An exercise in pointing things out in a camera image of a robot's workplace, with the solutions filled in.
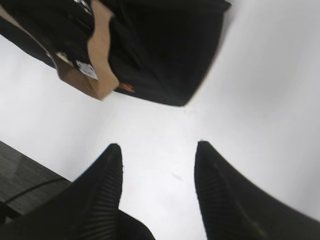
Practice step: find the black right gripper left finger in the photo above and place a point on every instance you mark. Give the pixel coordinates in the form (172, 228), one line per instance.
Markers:
(88, 209)

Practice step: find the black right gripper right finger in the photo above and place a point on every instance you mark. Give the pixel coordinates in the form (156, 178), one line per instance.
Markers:
(233, 208)

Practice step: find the black canvas tote bag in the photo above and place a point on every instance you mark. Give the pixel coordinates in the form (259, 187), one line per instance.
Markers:
(155, 50)

